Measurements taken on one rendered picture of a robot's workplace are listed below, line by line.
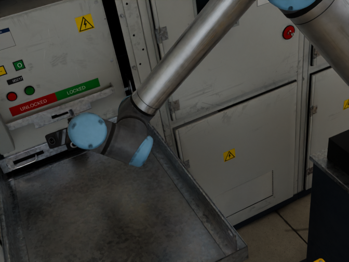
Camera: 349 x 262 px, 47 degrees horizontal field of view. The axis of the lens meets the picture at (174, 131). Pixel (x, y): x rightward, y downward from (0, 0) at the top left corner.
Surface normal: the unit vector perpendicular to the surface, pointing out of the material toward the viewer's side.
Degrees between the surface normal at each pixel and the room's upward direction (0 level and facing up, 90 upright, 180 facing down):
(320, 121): 90
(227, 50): 90
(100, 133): 57
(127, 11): 90
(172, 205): 0
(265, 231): 0
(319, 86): 90
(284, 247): 0
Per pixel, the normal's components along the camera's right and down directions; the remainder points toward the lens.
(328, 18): 0.07, 0.56
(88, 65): 0.42, 0.48
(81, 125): 0.24, 0.00
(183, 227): -0.15, -0.80
